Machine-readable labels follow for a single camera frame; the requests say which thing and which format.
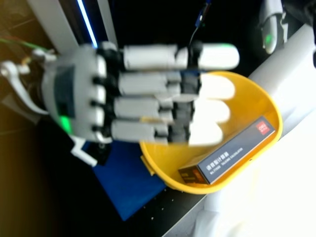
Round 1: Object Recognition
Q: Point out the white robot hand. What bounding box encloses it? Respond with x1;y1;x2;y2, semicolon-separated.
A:
258;11;289;55
41;41;240;147

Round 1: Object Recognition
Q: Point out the small blue circuit board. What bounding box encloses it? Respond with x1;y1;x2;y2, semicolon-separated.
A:
194;1;213;28

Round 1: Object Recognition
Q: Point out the yellow plastic basket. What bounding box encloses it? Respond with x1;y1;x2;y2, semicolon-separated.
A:
139;71;283;195

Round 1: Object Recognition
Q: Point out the thin black cable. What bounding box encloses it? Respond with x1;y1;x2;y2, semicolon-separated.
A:
188;24;201;48

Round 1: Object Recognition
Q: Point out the green cable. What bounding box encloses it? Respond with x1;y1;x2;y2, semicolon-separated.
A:
0;37;48;53

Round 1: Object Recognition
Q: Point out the navy product box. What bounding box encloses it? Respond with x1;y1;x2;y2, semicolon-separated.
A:
177;115;277;186

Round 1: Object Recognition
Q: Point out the grey column with blue light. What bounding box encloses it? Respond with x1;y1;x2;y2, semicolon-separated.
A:
26;0;118;49

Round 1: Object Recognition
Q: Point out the white robot body shell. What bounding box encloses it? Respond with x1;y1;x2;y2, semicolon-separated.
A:
162;17;316;237

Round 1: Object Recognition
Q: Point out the blue mat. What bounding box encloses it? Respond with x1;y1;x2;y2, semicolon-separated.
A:
91;142;167;222

